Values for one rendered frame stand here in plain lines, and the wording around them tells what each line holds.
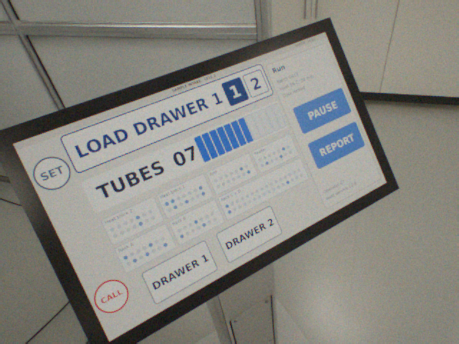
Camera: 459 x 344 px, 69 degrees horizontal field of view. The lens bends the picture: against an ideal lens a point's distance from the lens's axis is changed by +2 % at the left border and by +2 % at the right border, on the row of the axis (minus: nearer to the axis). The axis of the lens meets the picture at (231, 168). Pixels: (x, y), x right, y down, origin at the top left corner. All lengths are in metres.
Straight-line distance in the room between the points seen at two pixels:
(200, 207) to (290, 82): 0.24
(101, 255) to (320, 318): 1.19
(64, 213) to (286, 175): 0.31
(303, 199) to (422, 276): 1.25
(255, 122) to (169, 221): 0.19
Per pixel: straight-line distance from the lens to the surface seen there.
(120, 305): 0.48
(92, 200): 0.46
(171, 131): 0.47
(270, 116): 0.51
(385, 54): 2.52
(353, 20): 2.44
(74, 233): 0.46
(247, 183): 0.49
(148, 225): 0.46
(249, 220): 0.49
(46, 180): 0.47
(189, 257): 0.47
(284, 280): 1.60
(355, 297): 1.60
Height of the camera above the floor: 1.40
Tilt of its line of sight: 42 degrees down
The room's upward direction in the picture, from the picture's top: 9 degrees counter-clockwise
